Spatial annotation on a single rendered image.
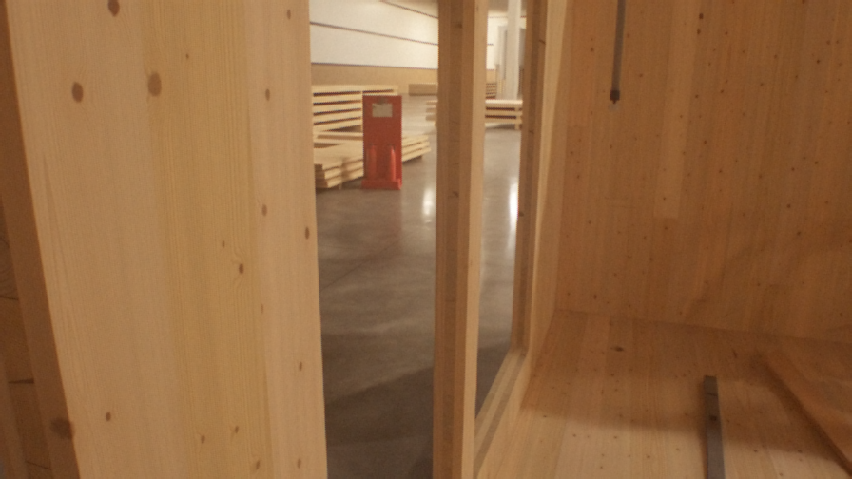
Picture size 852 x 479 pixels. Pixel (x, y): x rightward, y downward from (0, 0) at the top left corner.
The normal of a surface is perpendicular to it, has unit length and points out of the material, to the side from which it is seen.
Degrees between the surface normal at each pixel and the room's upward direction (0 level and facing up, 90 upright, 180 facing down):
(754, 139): 90
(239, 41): 90
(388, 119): 90
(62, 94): 90
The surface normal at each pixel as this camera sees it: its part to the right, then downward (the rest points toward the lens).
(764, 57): -0.32, 0.24
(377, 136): -0.06, 0.26
